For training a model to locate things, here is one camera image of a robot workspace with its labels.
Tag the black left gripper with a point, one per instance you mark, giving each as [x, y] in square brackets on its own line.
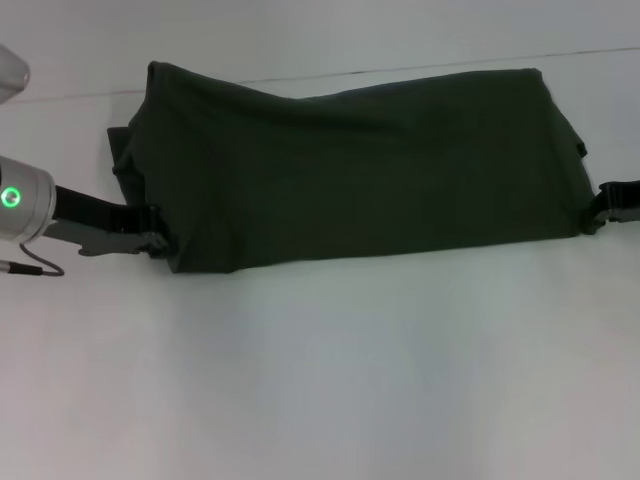
[100, 227]

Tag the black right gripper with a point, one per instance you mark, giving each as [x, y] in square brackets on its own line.
[625, 202]

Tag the dark green FREE T-shirt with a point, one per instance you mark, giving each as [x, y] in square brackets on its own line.
[360, 175]

